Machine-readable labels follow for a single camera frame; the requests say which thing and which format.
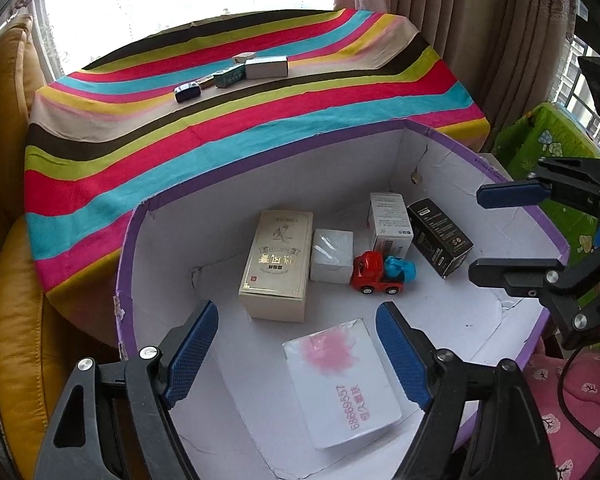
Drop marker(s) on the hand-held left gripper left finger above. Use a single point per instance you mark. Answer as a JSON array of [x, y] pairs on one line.
[[190, 350]]

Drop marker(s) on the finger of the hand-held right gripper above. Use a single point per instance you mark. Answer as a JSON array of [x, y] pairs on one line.
[[510, 194], [505, 274]]

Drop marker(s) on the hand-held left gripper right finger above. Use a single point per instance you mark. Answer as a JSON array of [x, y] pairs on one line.
[[405, 355]]

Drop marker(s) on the large white box pink stain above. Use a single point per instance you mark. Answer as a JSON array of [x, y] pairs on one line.
[[340, 385]]

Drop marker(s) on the black box with lock print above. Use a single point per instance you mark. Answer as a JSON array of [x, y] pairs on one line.
[[440, 237]]

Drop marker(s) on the red toy truck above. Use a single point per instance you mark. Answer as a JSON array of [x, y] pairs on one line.
[[372, 272]]

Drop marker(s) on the purple-rimmed cardboard box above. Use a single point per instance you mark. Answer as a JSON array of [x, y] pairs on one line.
[[230, 240]]

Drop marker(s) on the small plain white box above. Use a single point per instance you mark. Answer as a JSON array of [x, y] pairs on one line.
[[332, 257]]

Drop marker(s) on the tall beige box gold print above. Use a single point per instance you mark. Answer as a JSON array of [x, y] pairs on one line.
[[277, 265]]

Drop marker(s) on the white printed carton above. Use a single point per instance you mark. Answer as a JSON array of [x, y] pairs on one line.
[[390, 222]]

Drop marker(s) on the grey-white carton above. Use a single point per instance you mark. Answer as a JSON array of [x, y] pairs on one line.
[[266, 67]]

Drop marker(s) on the green printed play mat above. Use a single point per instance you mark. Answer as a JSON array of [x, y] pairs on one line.
[[545, 150]]

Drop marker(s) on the pink blossom-print cushion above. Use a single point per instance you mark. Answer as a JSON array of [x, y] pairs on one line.
[[545, 410]]

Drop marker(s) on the beige drape curtain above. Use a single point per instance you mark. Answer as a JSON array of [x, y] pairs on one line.
[[455, 35]]

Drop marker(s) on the yellow leather sofa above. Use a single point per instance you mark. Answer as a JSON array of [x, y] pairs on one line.
[[15, 310]]

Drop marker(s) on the striped colourful tablecloth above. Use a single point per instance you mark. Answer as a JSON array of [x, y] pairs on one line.
[[130, 160]]

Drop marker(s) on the glossy blue box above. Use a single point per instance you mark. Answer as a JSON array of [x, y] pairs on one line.
[[187, 91]]

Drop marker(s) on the green box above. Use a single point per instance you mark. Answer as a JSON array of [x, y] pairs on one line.
[[228, 77]]

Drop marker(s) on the small box with figure print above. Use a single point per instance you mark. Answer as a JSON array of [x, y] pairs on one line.
[[244, 57]]

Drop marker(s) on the white lace curtain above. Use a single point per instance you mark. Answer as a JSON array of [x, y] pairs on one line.
[[180, 0]]

